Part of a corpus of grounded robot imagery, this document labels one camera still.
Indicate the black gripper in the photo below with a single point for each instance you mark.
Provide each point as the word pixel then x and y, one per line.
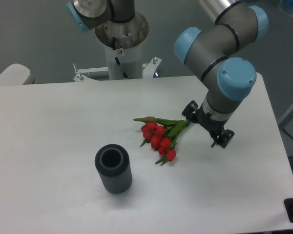
pixel 220 136

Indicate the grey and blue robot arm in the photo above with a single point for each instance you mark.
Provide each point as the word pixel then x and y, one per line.
pixel 209 55

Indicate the red tulip bouquet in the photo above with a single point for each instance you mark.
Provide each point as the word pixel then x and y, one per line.
pixel 162 135

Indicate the white metal base bracket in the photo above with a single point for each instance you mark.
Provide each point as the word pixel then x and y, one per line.
pixel 149 71

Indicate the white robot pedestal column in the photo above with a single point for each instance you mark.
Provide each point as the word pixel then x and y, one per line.
pixel 123 45

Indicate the dark grey ribbed vase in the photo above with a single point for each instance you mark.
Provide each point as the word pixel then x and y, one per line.
pixel 113 165

